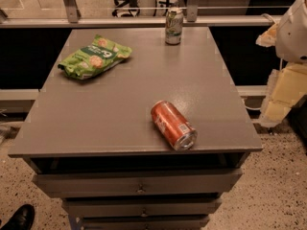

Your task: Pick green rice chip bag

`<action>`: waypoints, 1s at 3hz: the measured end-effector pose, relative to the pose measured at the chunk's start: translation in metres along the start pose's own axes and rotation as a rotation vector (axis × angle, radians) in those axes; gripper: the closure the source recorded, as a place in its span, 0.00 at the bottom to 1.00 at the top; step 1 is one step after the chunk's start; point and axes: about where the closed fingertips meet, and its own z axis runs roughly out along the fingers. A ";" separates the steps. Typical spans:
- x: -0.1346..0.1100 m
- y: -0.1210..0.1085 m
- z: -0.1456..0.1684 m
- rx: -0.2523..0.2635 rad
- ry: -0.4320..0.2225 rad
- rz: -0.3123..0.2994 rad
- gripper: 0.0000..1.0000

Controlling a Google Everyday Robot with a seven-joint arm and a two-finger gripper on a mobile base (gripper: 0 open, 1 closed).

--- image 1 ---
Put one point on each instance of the red soda can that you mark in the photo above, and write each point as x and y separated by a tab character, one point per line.
173	126

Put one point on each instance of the cabinet drawer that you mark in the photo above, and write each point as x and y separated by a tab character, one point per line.
142	207
195	222
137	183

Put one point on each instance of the middle cabinet drawer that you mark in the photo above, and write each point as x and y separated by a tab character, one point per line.
142	207

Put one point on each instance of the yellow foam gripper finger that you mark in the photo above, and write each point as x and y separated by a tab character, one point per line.
285	88
267	38

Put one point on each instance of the grey drawer cabinet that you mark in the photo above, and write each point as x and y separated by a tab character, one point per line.
105	125

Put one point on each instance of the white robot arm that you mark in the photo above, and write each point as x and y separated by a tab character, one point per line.
291	34

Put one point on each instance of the black leather shoe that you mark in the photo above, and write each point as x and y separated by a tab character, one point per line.
22	219

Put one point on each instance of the bottom cabinet drawer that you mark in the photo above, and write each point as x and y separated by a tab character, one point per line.
195	222

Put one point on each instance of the grey metal railing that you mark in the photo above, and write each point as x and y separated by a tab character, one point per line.
111	13

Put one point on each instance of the top cabinet drawer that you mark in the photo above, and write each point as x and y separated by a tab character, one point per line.
137	183

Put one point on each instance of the green rice chip bag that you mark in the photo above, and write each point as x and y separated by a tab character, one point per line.
94	59

